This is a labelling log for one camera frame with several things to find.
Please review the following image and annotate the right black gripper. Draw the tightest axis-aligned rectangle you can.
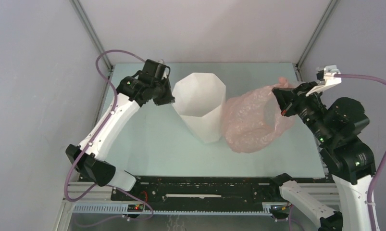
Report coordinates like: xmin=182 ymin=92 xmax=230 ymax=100
xmin=271 ymin=79 xmax=331 ymax=143

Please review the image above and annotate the pink plastic trash bag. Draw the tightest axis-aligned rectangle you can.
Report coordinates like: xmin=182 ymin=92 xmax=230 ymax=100
xmin=221 ymin=77 xmax=295 ymax=154

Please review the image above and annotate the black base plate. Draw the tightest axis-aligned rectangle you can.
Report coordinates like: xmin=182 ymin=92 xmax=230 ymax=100
xmin=130 ymin=176 xmax=289 ymax=212

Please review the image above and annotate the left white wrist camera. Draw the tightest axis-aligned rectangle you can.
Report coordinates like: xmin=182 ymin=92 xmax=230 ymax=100
xmin=158 ymin=59 xmax=167 ymax=79

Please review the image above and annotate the small circuit board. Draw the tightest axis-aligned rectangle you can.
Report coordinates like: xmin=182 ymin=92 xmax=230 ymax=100
xmin=126 ymin=204 xmax=144 ymax=212

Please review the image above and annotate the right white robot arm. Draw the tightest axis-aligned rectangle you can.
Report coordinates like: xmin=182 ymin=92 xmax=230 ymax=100
xmin=268 ymin=82 xmax=378 ymax=231

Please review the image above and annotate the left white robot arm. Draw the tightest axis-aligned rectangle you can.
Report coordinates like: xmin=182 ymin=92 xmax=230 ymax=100
xmin=65 ymin=59 xmax=175 ymax=201

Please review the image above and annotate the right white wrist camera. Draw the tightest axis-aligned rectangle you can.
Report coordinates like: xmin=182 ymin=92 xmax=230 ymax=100
xmin=306 ymin=64 xmax=342 ymax=97

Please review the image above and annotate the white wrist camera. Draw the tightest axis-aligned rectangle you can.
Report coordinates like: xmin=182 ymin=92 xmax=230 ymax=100
xmin=158 ymin=59 xmax=167 ymax=79
xmin=306 ymin=64 xmax=342 ymax=97

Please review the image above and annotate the white slotted cable duct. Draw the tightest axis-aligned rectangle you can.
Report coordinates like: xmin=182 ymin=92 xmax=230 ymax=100
xmin=73 ymin=203 xmax=272 ymax=216

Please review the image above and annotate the white trash bin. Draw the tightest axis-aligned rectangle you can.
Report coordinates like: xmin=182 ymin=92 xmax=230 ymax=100
xmin=172 ymin=73 xmax=226 ymax=143

